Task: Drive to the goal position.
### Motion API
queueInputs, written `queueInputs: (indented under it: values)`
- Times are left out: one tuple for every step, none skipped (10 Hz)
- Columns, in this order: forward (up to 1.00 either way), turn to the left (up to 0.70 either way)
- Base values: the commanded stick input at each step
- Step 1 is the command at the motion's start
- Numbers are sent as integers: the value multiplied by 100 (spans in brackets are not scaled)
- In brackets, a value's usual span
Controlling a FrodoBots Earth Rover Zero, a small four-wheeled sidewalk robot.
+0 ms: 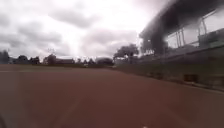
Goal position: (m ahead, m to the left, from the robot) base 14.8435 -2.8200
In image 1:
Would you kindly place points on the large dark tree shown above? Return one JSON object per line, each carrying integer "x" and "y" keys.
{"x": 126, "y": 50}

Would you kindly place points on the red running track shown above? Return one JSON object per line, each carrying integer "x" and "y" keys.
{"x": 100, "y": 100}

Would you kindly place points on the grass strip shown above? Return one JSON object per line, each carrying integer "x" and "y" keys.
{"x": 156, "y": 74}

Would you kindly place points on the row of trees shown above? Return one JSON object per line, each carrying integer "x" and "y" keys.
{"x": 50, "y": 60}

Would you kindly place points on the grandstand building with roof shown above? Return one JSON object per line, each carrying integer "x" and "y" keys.
{"x": 186, "y": 36}

